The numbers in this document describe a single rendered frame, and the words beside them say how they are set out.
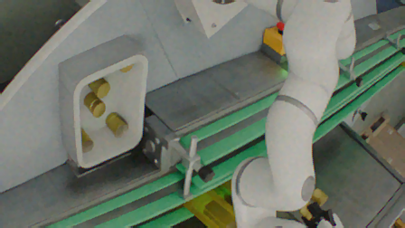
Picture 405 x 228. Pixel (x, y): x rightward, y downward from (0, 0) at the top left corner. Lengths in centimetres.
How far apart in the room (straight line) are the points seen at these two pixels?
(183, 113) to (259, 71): 25
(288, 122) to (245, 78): 51
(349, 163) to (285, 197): 88
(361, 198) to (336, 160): 20
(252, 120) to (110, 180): 34
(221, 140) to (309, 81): 37
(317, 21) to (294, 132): 18
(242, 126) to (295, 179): 44
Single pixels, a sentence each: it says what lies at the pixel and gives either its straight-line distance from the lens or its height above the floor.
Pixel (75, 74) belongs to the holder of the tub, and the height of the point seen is 81.
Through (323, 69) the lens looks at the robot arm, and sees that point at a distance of 77.
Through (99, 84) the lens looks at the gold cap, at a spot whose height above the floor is 81.
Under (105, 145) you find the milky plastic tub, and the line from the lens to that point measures 109.
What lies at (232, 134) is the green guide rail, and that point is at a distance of 114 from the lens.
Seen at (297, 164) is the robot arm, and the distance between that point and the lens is 75.
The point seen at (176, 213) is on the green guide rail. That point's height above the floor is 94.
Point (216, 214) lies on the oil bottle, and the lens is 112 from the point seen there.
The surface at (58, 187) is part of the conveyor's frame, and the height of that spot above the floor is 81.
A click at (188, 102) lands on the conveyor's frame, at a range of 116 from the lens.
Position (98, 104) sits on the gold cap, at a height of 81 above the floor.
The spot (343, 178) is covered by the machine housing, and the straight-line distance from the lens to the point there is 156.
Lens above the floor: 148
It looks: 32 degrees down
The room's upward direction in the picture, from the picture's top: 130 degrees clockwise
